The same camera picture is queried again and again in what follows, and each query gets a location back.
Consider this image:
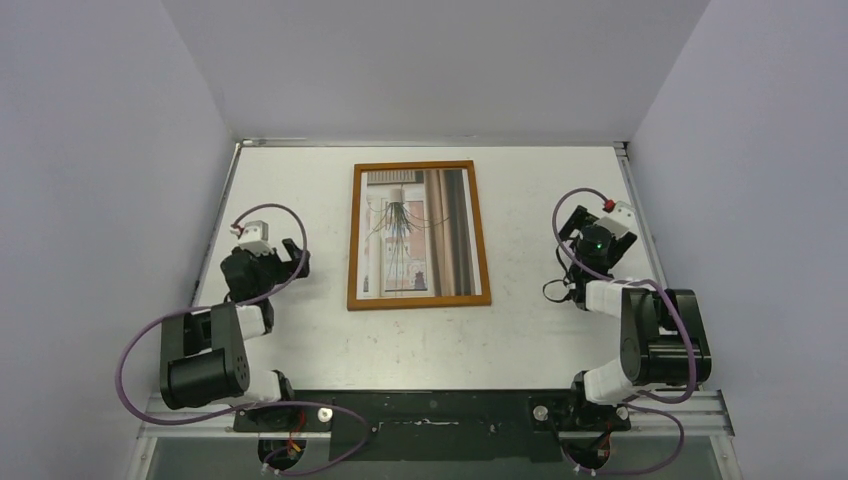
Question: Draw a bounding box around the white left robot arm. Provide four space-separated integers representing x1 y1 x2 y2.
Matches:
159 238 309 431

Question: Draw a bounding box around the wooden picture frame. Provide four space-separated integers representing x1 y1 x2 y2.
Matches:
346 160 493 313

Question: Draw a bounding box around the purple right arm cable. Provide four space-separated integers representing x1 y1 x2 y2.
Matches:
551 188 701 477

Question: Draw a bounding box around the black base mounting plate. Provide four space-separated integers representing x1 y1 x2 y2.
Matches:
233 389 631 463

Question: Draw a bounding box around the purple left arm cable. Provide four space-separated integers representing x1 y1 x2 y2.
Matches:
114 203 372 478

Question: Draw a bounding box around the aluminium front rail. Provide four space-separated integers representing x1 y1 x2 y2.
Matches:
139 391 736 439

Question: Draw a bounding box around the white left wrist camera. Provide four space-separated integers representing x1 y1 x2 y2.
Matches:
233 220 275 257

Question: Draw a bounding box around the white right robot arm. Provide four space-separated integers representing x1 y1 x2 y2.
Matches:
556 201 712 429

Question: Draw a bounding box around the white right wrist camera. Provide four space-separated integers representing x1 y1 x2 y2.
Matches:
597 202 639 238

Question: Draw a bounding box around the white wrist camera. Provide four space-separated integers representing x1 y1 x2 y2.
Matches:
597 202 639 238
233 220 275 257

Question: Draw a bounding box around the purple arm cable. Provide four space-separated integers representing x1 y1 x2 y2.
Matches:
114 203 372 478
551 188 701 477

